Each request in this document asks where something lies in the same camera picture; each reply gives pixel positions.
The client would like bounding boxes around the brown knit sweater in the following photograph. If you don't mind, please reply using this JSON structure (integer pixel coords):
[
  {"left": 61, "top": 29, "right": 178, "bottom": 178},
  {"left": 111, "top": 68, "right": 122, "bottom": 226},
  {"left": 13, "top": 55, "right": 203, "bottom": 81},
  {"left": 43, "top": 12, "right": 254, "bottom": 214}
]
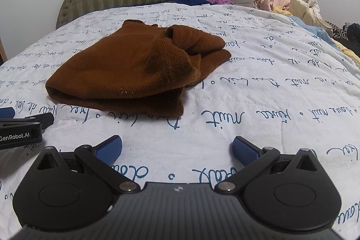
[{"left": 45, "top": 20, "right": 231, "bottom": 117}]

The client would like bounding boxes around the dark clothes pile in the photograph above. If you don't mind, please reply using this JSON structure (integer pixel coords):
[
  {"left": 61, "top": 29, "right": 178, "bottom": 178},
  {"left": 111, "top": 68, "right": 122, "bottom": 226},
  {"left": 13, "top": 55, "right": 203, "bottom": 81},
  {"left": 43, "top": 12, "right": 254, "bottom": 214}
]
[{"left": 326, "top": 21, "right": 360, "bottom": 57}]

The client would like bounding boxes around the dark blue cloth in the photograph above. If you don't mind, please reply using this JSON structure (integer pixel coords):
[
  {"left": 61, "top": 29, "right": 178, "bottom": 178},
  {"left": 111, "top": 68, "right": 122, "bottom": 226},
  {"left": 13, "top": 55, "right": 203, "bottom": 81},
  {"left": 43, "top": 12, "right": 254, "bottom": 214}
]
[{"left": 168, "top": 0, "right": 211, "bottom": 6}]

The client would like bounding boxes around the gold tower fan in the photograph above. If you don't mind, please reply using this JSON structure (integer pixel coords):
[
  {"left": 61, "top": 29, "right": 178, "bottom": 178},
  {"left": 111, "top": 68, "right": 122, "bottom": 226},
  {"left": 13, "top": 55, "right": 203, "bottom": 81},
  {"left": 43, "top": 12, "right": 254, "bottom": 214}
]
[{"left": 0, "top": 39, "right": 8, "bottom": 64}]

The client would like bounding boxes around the cream white garment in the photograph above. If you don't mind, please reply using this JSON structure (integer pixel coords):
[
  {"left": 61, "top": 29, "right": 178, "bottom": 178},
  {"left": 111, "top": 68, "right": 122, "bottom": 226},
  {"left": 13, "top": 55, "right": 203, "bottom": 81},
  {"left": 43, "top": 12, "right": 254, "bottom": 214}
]
[{"left": 289, "top": 0, "right": 333, "bottom": 36}]

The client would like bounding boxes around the purple cloth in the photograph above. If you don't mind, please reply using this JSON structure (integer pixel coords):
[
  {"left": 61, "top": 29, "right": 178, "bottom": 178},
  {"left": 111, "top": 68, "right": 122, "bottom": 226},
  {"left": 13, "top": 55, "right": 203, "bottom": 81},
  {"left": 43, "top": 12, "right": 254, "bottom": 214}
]
[{"left": 206, "top": 0, "right": 233, "bottom": 5}]

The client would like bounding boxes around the light blue garment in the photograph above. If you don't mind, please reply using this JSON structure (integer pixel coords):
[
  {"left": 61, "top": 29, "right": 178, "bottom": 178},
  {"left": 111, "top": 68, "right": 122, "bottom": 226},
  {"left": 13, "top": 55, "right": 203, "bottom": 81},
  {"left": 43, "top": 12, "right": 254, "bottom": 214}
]
[{"left": 289, "top": 16, "right": 340, "bottom": 51}]

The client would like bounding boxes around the yellow garment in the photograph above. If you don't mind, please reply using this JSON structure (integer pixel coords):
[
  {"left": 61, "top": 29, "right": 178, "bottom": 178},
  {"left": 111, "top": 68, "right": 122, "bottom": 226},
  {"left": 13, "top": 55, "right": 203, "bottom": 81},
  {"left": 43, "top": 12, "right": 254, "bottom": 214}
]
[{"left": 273, "top": 7, "right": 359, "bottom": 67}]

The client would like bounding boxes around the white quilt with blue script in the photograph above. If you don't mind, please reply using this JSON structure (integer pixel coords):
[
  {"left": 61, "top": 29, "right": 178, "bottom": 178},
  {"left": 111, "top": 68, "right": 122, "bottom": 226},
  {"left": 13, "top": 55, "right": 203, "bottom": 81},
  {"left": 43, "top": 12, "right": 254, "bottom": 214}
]
[{"left": 1, "top": 4, "right": 359, "bottom": 239}]

